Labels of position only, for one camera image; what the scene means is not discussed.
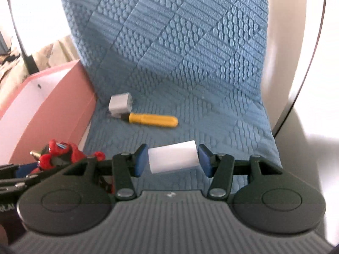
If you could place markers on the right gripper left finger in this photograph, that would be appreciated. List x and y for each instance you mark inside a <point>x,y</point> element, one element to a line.
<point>124,167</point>

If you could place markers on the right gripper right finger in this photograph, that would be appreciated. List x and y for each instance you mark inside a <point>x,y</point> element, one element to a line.
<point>220,168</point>

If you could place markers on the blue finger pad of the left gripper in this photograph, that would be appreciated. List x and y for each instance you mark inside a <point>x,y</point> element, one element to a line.
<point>26,169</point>

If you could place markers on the black red devil duck figurine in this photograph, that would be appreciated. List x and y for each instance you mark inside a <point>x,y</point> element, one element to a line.
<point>56,154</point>

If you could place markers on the white rectangular block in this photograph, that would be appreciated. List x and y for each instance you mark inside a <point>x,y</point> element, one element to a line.
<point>174,157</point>

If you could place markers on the pink storage box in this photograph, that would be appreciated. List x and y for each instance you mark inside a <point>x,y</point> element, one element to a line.
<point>56,103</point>

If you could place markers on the blue textured sofa cover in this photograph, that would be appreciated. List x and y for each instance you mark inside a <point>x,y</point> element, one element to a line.
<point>198,60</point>

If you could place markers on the white chair back panel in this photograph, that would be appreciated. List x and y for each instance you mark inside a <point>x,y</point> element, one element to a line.
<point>34,23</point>

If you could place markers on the white sofa armrest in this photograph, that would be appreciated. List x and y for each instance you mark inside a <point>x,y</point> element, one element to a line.
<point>300,93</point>

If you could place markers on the yellow handled screwdriver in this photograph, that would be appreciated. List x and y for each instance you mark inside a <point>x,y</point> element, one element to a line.
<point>148,119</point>

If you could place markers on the grey wall charger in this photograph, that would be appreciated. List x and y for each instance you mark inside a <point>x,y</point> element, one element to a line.
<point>120,104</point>

